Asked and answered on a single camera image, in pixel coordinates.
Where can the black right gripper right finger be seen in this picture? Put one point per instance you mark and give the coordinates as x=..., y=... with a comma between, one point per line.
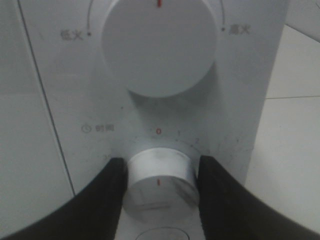
x=228, y=211

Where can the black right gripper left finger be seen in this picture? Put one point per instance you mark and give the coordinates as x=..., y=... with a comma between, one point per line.
x=93, y=214

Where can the white microwave door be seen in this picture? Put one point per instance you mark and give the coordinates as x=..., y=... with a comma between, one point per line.
x=33, y=178

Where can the white timer knob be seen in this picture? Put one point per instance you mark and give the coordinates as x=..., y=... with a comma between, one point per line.
x=161, y=186

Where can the white microwave oven body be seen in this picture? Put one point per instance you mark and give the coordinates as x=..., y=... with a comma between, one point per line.
x=95, y=118

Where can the upper white power knob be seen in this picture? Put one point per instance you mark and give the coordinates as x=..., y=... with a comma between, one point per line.
x=159, y=48

